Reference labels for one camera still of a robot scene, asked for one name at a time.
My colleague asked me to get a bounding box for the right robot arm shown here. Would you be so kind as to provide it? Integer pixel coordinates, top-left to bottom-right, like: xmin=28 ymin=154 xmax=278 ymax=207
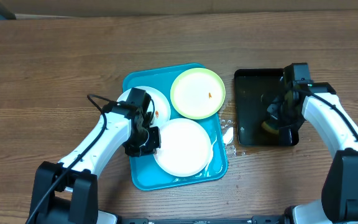
xmin=262 ymin=83 xmax=358 ymax=223

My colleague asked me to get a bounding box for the light green plate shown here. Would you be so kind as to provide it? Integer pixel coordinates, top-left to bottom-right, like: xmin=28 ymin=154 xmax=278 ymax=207
xmin=170 ymin=68 xmax=226 ymax=119

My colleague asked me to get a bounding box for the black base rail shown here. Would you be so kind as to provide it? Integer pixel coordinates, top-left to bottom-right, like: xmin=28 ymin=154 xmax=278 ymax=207
xmin=117 ymin=215 xmax=293 ymax=224

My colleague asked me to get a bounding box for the white plate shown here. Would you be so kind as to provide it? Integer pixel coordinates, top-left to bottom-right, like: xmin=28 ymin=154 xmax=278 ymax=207
xmin=154 ymin=118 xmax=213 ymax=177
xmin=135 ymin=86 xmax=171 ymax=128

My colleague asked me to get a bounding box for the white plate front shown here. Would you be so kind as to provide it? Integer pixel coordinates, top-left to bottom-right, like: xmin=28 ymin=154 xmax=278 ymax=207
xmin=154 ymin=118 xmax=213 ymax=177

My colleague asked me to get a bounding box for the teal plastic tray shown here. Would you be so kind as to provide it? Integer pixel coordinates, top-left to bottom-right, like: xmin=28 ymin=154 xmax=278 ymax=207
xmin=122 ymin=63 xmax=227 ymax=190

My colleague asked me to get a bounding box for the green yellow sponge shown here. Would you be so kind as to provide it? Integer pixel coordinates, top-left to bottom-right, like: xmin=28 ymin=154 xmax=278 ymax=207
xmin=261 ymin=119 xmax=280 ymax=135

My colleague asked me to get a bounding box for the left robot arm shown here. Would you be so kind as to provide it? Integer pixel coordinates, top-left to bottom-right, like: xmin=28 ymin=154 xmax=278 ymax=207
xmin=27 ymin=100 xmax=170 ymax=223

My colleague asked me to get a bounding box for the black rectangular tray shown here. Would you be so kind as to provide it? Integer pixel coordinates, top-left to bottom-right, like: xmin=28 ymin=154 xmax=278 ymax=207
xmin=234 ymin=68 xmax=283 ymax=147

